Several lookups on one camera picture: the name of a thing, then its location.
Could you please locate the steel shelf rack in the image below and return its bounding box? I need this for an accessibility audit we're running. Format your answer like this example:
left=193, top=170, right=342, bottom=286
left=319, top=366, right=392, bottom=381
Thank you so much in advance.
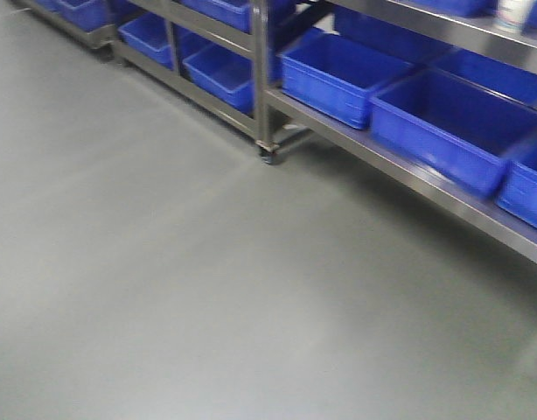
left=113, top=1, right=537, bottom=264

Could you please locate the blue plastic bin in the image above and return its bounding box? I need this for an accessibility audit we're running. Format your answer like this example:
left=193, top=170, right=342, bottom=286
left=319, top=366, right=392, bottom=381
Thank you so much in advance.
left=282, top=33, right=415, bottom=130
left=183, top=44, right=255, bottom=114
left=371, top=70, right=537, bottom=198
left=118, top=12, right=173, bottom=69

